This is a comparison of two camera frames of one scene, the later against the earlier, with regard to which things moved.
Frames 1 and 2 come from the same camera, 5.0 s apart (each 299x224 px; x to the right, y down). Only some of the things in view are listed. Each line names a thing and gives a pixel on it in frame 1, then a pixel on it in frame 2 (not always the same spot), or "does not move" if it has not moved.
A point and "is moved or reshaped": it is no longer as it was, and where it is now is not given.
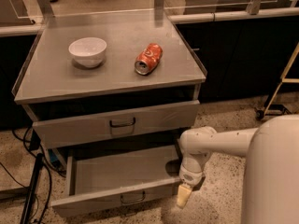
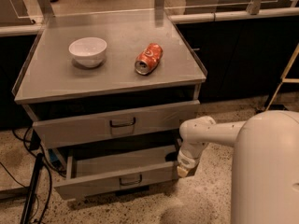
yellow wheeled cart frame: [276, 110] does not move
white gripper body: [191, 178] → [188, 161]
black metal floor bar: [33, 189] does not move
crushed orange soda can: [148, 59] does not move
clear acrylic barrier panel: [35, 1] does not move
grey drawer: [103, 179] is moved or reshaped
